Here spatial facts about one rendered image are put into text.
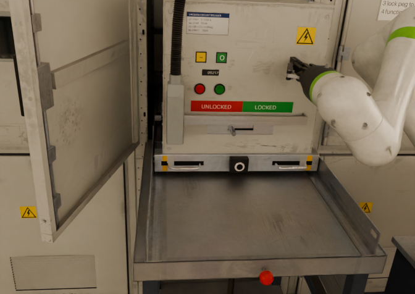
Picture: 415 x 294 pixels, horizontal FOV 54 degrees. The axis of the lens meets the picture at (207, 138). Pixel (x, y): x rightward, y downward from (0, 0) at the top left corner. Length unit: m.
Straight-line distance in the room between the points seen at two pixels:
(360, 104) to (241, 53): 0.46
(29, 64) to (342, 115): 0.64
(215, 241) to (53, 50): 0.60
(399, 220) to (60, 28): 1.60
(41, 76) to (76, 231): 0.96
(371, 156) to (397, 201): 1.03
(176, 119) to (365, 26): 0.80
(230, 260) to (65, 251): 1.00
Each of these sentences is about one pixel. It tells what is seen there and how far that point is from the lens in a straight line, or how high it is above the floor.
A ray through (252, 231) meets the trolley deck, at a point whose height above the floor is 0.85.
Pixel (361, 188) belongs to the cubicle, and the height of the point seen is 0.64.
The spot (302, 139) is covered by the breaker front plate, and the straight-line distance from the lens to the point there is 1.35.
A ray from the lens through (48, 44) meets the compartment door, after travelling 1.01.
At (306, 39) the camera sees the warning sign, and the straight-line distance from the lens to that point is 1.25.
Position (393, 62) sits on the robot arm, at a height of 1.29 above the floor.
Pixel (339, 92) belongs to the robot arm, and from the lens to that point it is 0.86.
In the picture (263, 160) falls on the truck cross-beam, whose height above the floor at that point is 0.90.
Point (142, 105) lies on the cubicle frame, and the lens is 1.51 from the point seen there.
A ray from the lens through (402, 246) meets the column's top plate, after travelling 1.36.
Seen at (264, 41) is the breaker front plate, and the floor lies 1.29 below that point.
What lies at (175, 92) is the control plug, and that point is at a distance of 1.11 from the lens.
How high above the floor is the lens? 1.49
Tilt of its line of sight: 23 degrees down
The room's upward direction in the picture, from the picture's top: 3 degrees clockwise
